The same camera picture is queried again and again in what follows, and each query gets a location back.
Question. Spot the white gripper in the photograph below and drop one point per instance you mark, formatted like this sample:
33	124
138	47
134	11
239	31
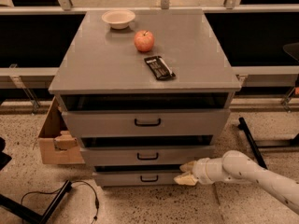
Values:
199	171

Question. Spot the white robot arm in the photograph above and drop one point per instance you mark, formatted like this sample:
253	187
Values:
236	167

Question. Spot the grey top drawer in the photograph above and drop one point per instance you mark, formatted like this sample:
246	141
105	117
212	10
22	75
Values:
145	123

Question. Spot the grey bottom drawer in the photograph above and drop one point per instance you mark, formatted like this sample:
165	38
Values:
135	175

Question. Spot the grey drawer cabinet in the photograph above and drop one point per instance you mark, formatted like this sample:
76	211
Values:
103	70

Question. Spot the black snack bar packet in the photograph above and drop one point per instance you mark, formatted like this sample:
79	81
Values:
159	68

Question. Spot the brown cardboard box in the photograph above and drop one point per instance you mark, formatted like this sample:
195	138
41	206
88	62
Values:
56	144

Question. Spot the red apple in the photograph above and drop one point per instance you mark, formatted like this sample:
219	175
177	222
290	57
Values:
144	40

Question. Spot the black chair at right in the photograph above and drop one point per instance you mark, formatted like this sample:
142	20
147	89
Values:
293	50

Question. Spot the white paper bowl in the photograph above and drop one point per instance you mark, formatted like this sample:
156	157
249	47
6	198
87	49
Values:
118	19

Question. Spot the metal railing frame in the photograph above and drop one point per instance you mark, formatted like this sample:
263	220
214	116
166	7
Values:
223	5

